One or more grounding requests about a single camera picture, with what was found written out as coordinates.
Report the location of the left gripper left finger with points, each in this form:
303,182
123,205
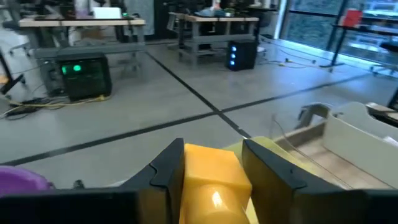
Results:
164,174

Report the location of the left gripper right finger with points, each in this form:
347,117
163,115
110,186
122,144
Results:
280,193

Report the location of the yellow toy block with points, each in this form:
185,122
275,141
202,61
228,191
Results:
214,174

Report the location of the large clear plastic bin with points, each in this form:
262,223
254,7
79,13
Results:
326,168

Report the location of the yellow plastic bin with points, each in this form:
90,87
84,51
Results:
233,147

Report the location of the grey plastic bin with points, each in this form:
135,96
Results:
357,146

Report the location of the black computer tower green light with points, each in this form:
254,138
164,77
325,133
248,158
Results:
90,84

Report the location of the black computer tower blue lights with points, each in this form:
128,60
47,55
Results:
245,59

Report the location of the grey bench beam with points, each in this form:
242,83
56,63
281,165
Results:
93,49

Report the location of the purple plastic bucket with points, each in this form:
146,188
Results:
18,180

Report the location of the black stand pole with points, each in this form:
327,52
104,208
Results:
337,43

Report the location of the wooden desk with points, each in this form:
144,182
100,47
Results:
217,19
77,22

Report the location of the white box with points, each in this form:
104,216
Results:
107,13

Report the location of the red box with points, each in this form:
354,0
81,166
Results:
352,18

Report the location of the black frame bracket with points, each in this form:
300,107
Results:
78,184
311,109

